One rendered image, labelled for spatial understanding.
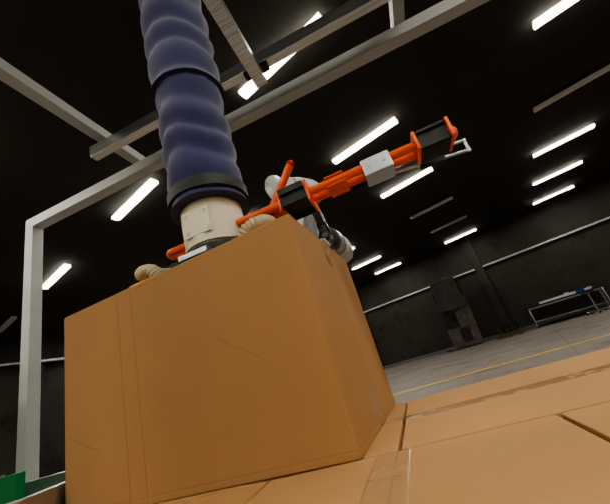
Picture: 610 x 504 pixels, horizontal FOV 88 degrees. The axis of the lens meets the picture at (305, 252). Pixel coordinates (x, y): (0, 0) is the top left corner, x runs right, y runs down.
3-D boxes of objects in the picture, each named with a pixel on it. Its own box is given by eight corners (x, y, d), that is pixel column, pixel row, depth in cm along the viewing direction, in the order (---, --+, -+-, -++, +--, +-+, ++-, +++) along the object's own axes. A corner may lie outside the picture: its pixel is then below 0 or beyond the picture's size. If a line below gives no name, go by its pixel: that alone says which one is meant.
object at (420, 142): (418, 149, 71) (409, 131, 73) (418, 165, 78) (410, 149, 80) (456, 132, 69) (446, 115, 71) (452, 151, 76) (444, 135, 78)
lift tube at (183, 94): (151, 212, 83) (123, -24, 120) (202, 238, 103) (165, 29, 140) (223, 178, 79) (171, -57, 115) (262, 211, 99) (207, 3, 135)
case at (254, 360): (64, 523, 60) (63, 318, 74) (204, 453, 96) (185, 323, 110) (362, 460, 44) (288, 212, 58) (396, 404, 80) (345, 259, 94)
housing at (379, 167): (365, 175, 75) (358, 160, 76) (369, 188, 81) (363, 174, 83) (394, 163, 73) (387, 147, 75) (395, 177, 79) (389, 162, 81)
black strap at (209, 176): (149, 208, 84) (147, 195, 85) (203, 235, 105) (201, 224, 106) (222, 172, 79) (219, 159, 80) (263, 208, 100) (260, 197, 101)
